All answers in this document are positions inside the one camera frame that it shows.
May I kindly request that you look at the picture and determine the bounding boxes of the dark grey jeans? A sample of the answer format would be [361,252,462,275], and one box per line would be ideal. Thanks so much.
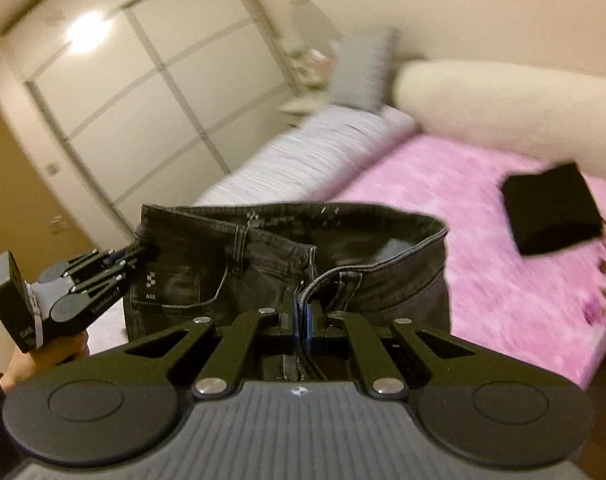
[122,200,454,386]

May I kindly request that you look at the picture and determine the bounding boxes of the grey striped pillow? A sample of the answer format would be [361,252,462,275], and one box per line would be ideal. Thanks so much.
[329,27,399,114]

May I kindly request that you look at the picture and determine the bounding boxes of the brown wooden door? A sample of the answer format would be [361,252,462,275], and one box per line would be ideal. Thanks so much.
[0,112,94,278]

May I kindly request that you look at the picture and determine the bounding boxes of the white bedside shelf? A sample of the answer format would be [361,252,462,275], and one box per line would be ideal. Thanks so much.
[279,38,335,127]

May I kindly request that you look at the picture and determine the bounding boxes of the black folded cloth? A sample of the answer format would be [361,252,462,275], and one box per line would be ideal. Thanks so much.
[500,162,603,257]

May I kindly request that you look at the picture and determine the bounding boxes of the wall light switch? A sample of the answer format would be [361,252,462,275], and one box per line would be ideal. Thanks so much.
[45,162,60,176]

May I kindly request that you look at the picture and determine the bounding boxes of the white striped duvet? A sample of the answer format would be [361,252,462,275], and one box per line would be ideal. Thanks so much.
[196,105,418,206]

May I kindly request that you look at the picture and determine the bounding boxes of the person's left hand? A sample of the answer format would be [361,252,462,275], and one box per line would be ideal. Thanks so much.
[0,332,90,394]

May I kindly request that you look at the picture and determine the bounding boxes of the cream sliding wardrobe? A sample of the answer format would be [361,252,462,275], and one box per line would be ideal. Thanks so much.
[2,0,297,226]

